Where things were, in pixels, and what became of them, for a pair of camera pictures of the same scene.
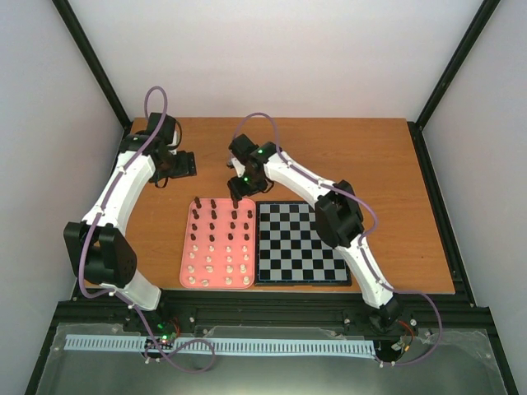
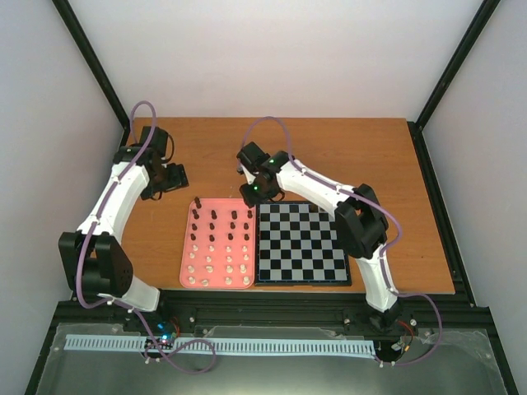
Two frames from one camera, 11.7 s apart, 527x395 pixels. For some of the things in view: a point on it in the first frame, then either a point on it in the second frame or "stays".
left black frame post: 90,57 stays
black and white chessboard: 290,250 stays
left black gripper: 184,170 to 175,181
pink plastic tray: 219,244 stays
